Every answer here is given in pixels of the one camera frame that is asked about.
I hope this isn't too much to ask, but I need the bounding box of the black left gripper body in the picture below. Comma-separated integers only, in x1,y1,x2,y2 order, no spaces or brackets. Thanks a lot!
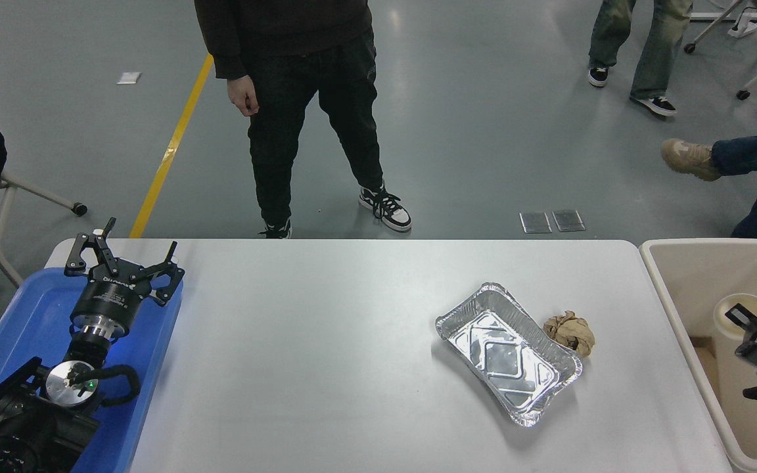
70,258,154,332

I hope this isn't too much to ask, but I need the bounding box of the white paper cup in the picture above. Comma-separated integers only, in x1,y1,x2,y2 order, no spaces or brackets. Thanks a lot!
712,293,757,369

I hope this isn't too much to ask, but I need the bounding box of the walking person's right hand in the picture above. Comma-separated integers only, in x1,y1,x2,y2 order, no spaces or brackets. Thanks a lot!
227,76,260,118

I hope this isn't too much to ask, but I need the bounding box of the blue plastic tray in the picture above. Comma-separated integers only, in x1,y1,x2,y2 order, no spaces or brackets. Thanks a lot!
0,266,184,473

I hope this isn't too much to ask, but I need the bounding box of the large pale plastic bin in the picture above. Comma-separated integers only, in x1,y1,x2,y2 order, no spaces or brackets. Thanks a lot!
639,238,757,473

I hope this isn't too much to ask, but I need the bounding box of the seated person with tan shoe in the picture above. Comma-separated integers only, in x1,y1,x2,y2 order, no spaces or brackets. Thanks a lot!
661,118,757,241

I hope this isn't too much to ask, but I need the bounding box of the crumpled tan paper ball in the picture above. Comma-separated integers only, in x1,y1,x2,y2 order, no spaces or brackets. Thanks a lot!
543,311,596,359

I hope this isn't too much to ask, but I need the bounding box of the metal floor plate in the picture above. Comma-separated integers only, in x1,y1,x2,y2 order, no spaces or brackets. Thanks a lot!
552,210,586,233
520,212,553,235

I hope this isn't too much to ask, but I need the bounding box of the rectangular foil tray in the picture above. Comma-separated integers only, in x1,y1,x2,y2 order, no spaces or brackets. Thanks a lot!
436,282,584,428

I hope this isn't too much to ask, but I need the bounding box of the walking person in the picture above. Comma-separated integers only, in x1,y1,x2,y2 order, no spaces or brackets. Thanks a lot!
194,0,413,240

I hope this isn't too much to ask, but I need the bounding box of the standing person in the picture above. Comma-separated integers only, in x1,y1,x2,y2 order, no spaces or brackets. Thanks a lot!
587,0,693,118

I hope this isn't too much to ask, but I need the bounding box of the white power strip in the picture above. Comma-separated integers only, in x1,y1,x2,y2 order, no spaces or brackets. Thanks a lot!
727,13,757,39

